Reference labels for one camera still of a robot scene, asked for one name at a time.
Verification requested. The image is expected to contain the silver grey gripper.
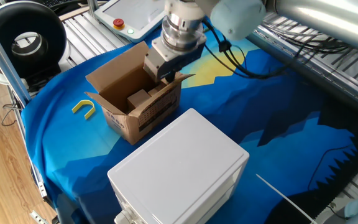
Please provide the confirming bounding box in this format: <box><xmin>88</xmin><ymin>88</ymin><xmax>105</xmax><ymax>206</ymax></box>
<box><xmin>143</xmin><ymin>43</ymin><xmax>206</xmax><ymax>84</ymax></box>

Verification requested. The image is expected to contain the brown cardboard box with flaps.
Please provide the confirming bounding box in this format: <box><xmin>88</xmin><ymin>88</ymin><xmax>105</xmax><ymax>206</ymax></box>
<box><xmin>85</xmin><ymin>41</ymin><xmax>195</xmax><ymax>146</ymax></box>

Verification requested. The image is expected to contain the flat brown cardboard piece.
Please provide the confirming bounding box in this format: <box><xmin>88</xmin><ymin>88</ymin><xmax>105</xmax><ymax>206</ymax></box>
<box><xmin>147</xmin><ymin>82</ymin><xmax>167</xmax><ymax>96</ymax></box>

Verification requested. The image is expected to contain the small brown cardboard carton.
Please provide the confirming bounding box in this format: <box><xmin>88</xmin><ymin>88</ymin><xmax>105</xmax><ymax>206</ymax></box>
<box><xmin>127</xmin><ymin>89</ymin><xmax>152</xmax><ymax>110</ymax></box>

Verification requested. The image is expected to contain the white teach pendant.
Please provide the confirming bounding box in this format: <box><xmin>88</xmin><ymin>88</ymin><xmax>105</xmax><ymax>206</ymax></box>
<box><xmin>93</xmin><ymin>0</ymin><xmax>167</xmax><ymax>44</ymax></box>

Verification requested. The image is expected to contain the yellow U-shaped plastic piece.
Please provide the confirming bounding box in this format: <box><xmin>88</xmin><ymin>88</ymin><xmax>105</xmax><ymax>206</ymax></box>
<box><xmin>71</xmin><ymin>99</ymin><xmax>96</xmax><ymax>121</ymax></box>

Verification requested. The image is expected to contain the white plastic drawer cabinet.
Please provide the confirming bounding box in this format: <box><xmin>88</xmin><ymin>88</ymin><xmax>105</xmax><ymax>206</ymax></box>
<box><xmin>107</xmin><ymin>108</ymin><xmax>250</xmax><ymax>224</ymax></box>

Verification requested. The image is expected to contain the blue mountain print cloth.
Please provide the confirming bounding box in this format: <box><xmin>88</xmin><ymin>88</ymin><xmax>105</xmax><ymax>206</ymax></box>
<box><xmin>21</xmin><ymin>18</ymin><xmax>358</xmax><ymax>224</ymax></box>

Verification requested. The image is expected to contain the black keyboard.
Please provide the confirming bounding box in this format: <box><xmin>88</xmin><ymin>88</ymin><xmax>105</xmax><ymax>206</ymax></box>
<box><xmin>44</xmin><ymin>0</ymin><xmax>88</xmax><ymax>9</ymax></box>

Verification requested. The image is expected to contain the aluminium frame post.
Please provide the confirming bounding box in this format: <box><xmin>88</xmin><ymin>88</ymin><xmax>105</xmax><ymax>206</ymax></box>
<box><xmin>0</xmin><ymin>12</ymin><xmax>32</xmax><ymax>106</ymax></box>
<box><xmin>87</xmin><ymin>0</ymin><xmax>101</xmax><ymax>19</ymax></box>

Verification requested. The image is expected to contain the thin black cable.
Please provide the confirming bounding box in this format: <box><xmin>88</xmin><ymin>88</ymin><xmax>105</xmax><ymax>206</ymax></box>
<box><xmin>1</xmin><ymin>90</ymin><xmax>23</xmax><ymax>127</ymax></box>
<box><xmin>308</xmin><ymin>144</ymin><xmax>354</xmax><ymax>190</ymax></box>

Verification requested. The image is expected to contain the white cable tie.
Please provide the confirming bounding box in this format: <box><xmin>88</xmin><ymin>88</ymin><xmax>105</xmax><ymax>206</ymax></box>
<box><xmin>255</xmin><ymin>173</ymin><xmax>318</xmax><ymax>224</ymax></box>

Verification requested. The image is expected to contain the aluminium table edge rail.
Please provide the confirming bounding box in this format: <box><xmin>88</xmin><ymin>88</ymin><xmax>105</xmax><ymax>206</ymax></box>
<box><xmin>247</xmin><ymin>12</ymin><xmax>358</xmax><ymax>116</ymax></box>

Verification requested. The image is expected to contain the metal corner bracket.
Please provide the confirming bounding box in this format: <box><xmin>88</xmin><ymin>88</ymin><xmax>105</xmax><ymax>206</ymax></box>
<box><xmin>29</xmin><ymin>210</ymin><xmax>50</xmax><ymax>224</ymax></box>

